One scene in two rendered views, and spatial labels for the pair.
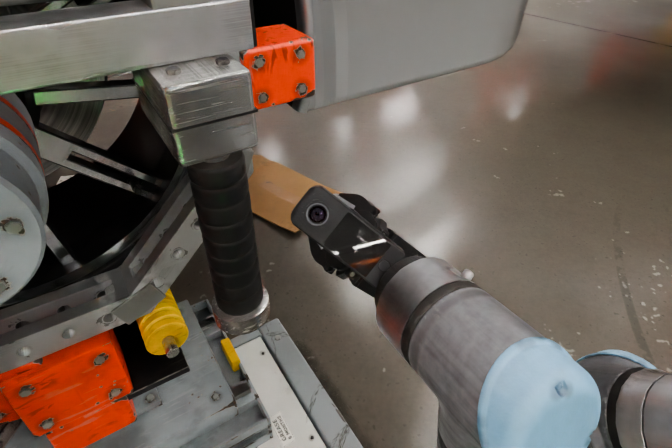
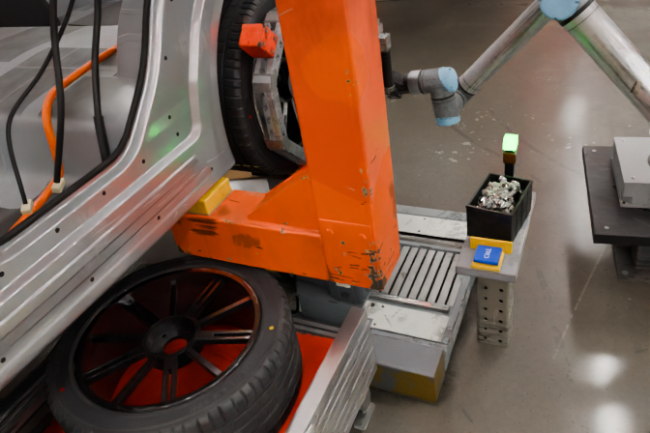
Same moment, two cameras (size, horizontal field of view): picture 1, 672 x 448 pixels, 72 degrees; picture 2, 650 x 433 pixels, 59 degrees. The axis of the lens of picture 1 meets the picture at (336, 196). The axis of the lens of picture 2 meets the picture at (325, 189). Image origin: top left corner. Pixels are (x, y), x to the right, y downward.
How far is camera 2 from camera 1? 1.86 m
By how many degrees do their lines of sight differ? 24
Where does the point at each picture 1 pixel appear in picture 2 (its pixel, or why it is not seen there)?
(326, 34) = not seen: hidden behind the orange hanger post
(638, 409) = (462, 79)
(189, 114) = (387, 42)
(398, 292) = (411, 77)
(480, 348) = (434, 72)
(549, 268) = (412, 129)
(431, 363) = (427, 82)
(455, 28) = not seen: hidden behind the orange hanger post
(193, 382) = not seen: hidden behind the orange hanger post
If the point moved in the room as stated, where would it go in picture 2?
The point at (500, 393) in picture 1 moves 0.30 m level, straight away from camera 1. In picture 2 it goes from (441, 74) to (427, 46)
